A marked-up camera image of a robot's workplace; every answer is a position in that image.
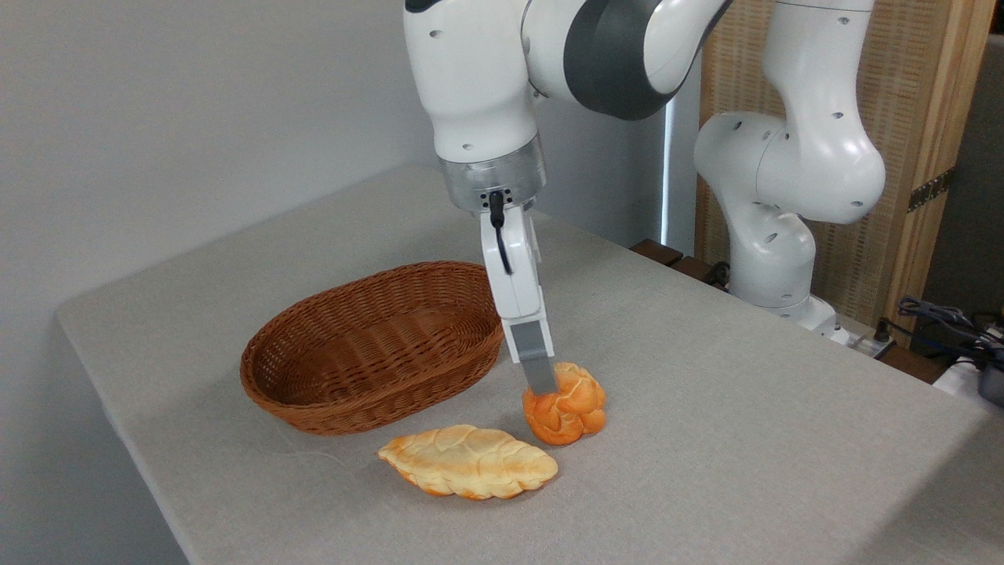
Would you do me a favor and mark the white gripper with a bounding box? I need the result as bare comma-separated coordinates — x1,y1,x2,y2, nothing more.
480,206,560,396

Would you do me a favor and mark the round orange bread roll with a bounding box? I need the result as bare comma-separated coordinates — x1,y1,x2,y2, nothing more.
522,362,608,447

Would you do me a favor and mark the long braided bread loaf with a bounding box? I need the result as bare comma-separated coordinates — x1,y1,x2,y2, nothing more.
378,425,559,501

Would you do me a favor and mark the brown wicker basket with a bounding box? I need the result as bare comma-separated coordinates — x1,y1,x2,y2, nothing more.
240,261,505,436

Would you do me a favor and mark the grey tablecloth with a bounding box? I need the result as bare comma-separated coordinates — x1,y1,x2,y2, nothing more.
56,163,1004,565

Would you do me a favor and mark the metal screen hinge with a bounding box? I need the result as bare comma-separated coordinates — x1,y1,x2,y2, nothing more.
908,167,955,213

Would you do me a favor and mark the wooden rattan folding screen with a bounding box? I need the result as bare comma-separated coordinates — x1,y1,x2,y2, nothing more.
697,0,997,346

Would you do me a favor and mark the dark grey box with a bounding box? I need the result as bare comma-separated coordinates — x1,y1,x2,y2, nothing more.
978,364,1004,408

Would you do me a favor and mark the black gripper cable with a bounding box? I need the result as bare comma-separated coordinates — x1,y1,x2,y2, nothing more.
488,191,515,276

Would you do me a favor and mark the black cable bundle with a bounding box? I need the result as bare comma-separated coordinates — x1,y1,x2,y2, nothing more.
877,297,1004,370

